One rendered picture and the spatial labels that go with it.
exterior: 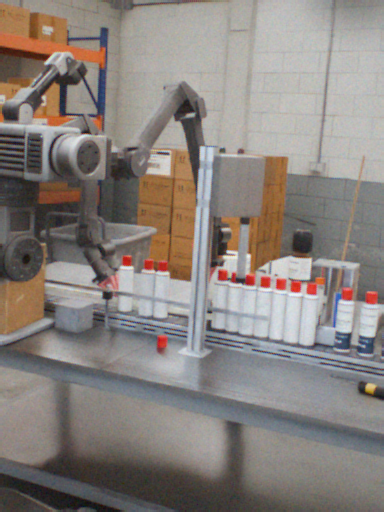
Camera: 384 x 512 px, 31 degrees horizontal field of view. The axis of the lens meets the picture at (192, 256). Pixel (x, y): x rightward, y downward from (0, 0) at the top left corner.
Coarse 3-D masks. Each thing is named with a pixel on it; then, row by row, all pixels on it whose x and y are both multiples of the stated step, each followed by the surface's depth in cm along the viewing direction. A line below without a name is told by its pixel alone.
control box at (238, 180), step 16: (224, 160) 213; (240, 160) 216; (256, 160) 219; (224, 176) 214; (240, 176) 217; (256, 176) 220; (224, 192) 215; (240, 192) 218; (256, 192) 221; (224, 208) 216; (240, 208) 219; (256, 208) 222
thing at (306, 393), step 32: (0, 352) 221; (32, 352) 217; (64, 352) 219; (96, 352) 222; (128, 352) 224; (160, 352) 226; (224, 352) 230; (160, 384) 199; (192, 384) 199; (224, 384) 201; (256, 384) 202; (288, 384) 204; (320, 384) 206; (352, 384) 208; (288, 416) 184; (320, 416) 182; (352, 416) 183
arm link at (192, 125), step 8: (200, 104) 229; (176, 112) 234; (200, 112) 229; (176, 120) 235; (184, 120) 232; (192, 120) 230; (200, 120) 233; (184, 128) 233; (192, 128) 231; (200, 128) 234; (192, 136) 232; (200, 136) 234; (192, 144) 233; (200, 144) 234; (192, 152) 235; (192, 160) 236; (200, 160) 234; (192, 168) 237
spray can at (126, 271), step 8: (128, 256) 251; (128, 264) 251; (120, 272) 251; (128, 272) 250; (120, 280) 251; (128, 280) 251; (120, 288) 252; (128, 288) 251; (120, 296) 252; (120, 304) 252; (128, 304) 252; (120, 312) 253; (128, 312) 253
